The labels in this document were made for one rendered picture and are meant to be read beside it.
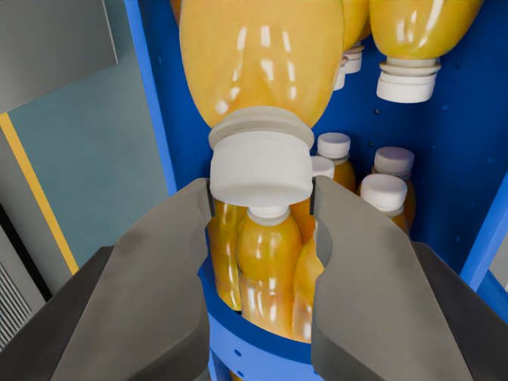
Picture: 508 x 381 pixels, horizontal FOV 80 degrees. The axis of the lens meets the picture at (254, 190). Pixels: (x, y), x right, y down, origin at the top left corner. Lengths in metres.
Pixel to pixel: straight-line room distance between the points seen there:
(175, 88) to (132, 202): 1.53
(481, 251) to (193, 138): 0.26
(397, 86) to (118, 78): 1.36
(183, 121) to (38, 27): 0.84
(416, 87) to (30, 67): 0.96
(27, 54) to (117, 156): 0.76
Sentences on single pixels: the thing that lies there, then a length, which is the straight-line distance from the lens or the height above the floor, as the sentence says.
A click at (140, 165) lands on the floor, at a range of 1.66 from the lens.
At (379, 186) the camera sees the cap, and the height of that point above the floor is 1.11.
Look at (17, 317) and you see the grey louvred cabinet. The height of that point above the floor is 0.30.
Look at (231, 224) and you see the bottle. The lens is 0.33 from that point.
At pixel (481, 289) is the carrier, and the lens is 0.91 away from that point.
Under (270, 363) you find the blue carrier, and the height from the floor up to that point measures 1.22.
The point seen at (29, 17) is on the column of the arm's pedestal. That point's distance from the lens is 1.10.
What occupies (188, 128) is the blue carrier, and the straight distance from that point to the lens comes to 0.32.
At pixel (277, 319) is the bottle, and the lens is 0.35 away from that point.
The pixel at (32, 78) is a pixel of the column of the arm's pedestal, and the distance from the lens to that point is 1.05.
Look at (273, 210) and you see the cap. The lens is 0.27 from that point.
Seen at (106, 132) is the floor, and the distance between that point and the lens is 1.64.
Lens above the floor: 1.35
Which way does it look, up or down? 57 degrees down
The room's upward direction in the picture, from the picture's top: 176 degrees counter-clockwise
